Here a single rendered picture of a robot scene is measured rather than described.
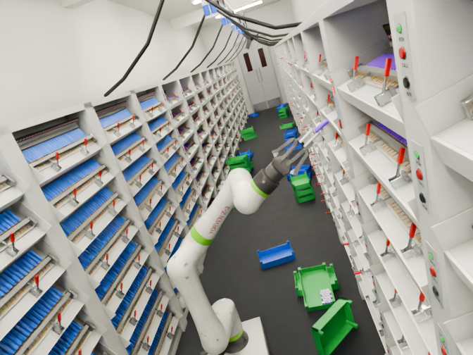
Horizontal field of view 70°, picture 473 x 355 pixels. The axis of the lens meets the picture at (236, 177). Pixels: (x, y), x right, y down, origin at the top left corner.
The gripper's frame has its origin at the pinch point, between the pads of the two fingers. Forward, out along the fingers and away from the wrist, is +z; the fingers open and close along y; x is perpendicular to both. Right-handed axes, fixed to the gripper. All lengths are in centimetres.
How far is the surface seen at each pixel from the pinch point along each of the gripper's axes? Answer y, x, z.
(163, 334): 15, -50, -163
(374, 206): 31.6, 11.1, 0.4
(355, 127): 9.2, -0.5, 13.3
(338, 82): -5.1, 5.1, 20.3
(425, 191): 28, 63, 15
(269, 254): 27, -162, -120
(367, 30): -9.5, 6.1, 37.0
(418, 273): 45, 40, 0
